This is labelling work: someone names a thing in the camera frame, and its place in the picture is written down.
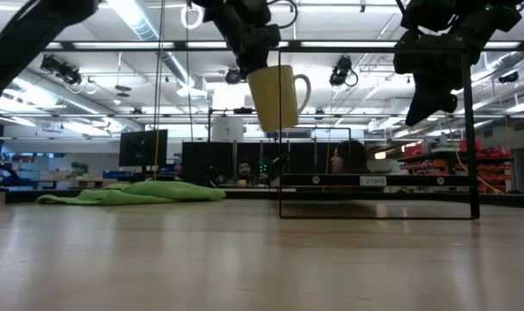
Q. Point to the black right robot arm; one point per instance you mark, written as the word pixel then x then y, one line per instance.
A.
pixel 495 17

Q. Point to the black rig crossbar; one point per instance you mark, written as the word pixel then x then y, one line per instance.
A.
pixel 136 45

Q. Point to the person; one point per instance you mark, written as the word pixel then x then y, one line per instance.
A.
pixel 244 169
pixel 353 157

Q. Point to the green potted plant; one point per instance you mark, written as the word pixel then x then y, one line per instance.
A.
pixel 79 169

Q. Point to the rack with red bins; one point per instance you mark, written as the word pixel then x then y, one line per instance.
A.
pixel 491 166

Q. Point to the black computer monitor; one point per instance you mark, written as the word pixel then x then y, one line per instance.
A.
pixel 143 149

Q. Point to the white cylinder tank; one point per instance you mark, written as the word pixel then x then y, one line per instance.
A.
pixel 227 129

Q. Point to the tall yellow mug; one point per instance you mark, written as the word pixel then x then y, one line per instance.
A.
pixel 272 99

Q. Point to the black partition panel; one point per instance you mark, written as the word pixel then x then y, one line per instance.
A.
pixel 206 164

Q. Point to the round black overhead camera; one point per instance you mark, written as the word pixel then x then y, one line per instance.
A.
pixel 232 76

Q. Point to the black ceiling camera cluster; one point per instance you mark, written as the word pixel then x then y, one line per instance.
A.
pixel 61 69

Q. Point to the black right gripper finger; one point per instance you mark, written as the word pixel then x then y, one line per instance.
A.
pixel 430 108

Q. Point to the green cloth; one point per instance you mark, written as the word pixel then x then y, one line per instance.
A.
pixel 149 192

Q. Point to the wooden shelf with black frame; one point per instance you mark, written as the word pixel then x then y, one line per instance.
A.
pixel 374 180

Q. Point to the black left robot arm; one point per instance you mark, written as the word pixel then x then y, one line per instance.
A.
pixel 24 39

